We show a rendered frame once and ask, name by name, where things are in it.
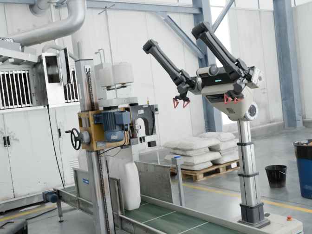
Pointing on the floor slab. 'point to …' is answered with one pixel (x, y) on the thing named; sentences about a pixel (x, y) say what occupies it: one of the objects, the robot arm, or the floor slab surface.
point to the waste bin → (304, 166)
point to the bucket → (276, 175)
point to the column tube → (100, 218)
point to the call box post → (180, 185)
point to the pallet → (220, 168)
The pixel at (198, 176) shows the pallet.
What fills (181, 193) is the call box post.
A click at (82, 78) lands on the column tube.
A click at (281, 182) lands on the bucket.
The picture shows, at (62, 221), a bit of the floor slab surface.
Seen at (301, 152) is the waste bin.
